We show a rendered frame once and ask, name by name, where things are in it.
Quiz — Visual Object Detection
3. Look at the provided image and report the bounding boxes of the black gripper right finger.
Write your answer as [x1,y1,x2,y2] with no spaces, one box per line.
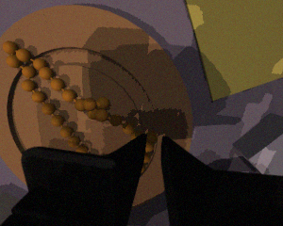
[161,137,283,226]

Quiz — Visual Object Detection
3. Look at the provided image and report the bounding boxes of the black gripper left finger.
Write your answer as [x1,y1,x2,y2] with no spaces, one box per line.
[21,134,147,226]

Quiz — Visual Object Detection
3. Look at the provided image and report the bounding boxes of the brown round bead board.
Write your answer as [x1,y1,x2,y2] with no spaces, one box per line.
[0,5,192,209]

